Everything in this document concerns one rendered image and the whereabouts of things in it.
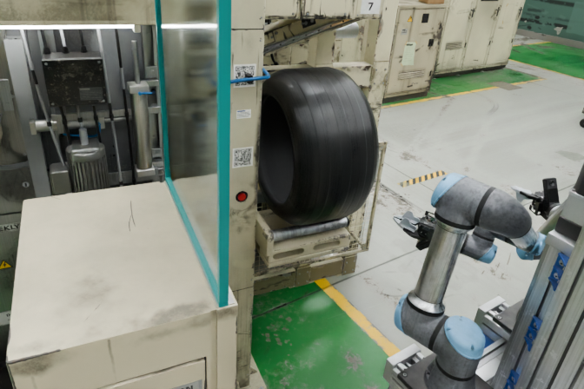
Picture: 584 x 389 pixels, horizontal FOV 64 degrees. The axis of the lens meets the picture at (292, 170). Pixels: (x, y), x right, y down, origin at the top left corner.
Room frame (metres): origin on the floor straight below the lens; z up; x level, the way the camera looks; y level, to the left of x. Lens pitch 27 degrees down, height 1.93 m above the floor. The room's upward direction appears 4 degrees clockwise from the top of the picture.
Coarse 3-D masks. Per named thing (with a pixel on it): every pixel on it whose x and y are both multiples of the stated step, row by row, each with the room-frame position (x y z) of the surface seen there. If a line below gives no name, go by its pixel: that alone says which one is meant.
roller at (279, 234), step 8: (312, 224) 1.53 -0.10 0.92; (320, 224) 1.54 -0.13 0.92; (328, 224) 1.55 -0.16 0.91; (336, 224) 1.56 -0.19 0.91; (344, 224) 1.57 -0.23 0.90; (272, 232) 1.45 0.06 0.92; (280, 232) 1.46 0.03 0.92; (288, 232) 1.47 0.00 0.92; (296, 232) 1.48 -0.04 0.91; (304, 232) 1.50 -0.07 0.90; (312, 232) 1.51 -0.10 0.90; (280, 240) 1.45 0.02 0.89
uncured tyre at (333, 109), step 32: (288, 96) 1.52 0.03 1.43; (320, 96) 1.51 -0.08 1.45; (352, 96) 1.55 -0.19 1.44; (288, 128) 1.94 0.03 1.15; (320, 128) 1.42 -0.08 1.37; (352, 128) 1.46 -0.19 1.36; (288, 160) 1.88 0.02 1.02; (320, 160) 1.37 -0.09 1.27; (352, 160) 1.42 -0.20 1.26; (288, 192) 1.75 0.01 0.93; (320, 192) 1.36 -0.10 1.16; (352, 192) 1.42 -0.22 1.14
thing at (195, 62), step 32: (160, 0) 1.13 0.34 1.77; (192, 0) 0.85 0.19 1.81; (224, 0) 0.68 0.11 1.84; (160, 32) 1.15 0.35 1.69; (192, 32) 0.85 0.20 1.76; (224, 32) 0.68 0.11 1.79; (160, 64) 1.16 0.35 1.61; (192, 64) 0.86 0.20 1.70; (224, 64) 0.68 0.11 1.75; (160, 96) 1.17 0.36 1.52; (192, 96) 0.86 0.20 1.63; (224, 96) 0.68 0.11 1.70; (192, 128) 0.87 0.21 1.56; (224, 128) 0.68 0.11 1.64; (192, 160) 0.88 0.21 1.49; (224, 160) 0.68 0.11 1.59; (192, 192) 0.89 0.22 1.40; (224, 192) 0.68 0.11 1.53; (192, 224) 0.90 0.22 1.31; (224, 224) 0.68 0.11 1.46; (224, 256) 0.68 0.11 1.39; (224, 288) 0.68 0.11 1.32
